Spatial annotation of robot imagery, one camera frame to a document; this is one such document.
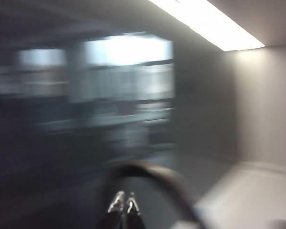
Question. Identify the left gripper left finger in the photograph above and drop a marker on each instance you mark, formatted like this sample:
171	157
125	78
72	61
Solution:
116	202

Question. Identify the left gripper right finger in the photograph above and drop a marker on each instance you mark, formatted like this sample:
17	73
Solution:
133	204

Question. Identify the stainless steel gooseneck faucet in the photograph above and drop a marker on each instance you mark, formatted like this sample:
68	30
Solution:
166	176

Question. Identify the white light strip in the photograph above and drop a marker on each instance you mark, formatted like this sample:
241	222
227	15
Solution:
217	26

